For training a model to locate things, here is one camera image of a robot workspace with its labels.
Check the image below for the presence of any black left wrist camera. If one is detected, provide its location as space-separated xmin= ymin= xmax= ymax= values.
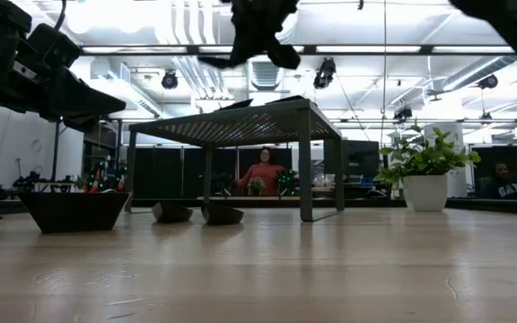
xmin=27 ymin=22 xmax=82 ymax=68

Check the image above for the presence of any thin hanging ceiling cable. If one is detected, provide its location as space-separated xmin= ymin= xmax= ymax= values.
xmin=381 ymin=0 xmax=388 ymax=144

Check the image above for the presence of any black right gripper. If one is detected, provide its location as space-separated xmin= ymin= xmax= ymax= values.
xmin=197 ymin=0 xmax=302 ymax=71

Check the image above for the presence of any black background monitor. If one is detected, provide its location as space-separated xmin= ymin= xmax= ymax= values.
xmin=341 ymin=139 xmax=381 ymax=179

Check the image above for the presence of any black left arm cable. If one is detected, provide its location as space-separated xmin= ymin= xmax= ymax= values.
xmin=54 ymin=0 xmax=67 ymax=32

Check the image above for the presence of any small background flower pot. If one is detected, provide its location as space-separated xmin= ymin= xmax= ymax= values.
xmin=247 ymin=176 xmax=267 ymax=197

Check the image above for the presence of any person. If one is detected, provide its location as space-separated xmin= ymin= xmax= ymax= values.
xmin=235 ymin=146 xmax=286 ymax=197
xmin=482 ymin=161 xmax=517 ymax=200

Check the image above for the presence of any black ceiling spot lamp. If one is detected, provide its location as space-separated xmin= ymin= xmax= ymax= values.
xmin=161 ymin=69 xmax=180 ymax=91
xmin=392 ymin=105 xmax=414 ymax=123
xmin=312 ymin=57 xmax=337 ymax=90
xmin=478 ymin=74 xmax=500 ymax=90

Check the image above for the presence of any green plant in white pot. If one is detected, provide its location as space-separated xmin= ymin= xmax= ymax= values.
xmin=372 ymin=124 xmax=483 ymax=213

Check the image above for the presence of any white cylindrical column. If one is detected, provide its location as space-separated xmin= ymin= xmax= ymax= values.
xmin=424 ymin=122 xmax=468 ymax=198

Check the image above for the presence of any grey perforated metal rack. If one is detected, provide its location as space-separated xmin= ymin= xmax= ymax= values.
xmin=126 ymin=99 xmax=346 ymax=223

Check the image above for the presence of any large dark bowl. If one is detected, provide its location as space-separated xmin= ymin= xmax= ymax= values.
xmin=18 ymin=191 xmax=132 ymax=234

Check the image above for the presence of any black vertical post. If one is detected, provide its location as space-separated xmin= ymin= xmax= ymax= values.
xmin=51 ymin=119 xmax=62 ymax=181

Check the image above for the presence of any black overhead frame beam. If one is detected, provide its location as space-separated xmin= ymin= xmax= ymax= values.
xmin=78 ymin=43 xmax=517 ymax=57

